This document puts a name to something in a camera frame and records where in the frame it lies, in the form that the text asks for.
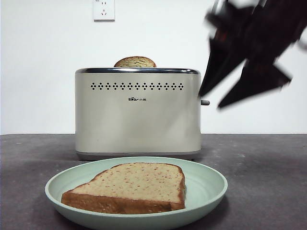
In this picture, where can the white wall socket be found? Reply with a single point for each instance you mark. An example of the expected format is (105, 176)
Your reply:
(103, 10)

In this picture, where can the pale green round plate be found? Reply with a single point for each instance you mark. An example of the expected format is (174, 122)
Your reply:
(206, 187)

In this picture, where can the cream two-slot toaster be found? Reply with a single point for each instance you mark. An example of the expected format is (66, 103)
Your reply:
(136, 119)

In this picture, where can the round bread slice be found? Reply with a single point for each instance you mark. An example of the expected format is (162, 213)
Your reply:
(135, 62)

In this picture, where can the square toast bread slice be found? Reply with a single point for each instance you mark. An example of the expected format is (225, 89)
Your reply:
(134, 184)

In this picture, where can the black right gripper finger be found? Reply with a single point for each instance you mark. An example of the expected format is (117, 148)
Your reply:
(220, 62)
(259, 79)

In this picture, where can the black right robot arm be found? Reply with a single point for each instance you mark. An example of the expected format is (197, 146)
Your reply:
(263, 24)

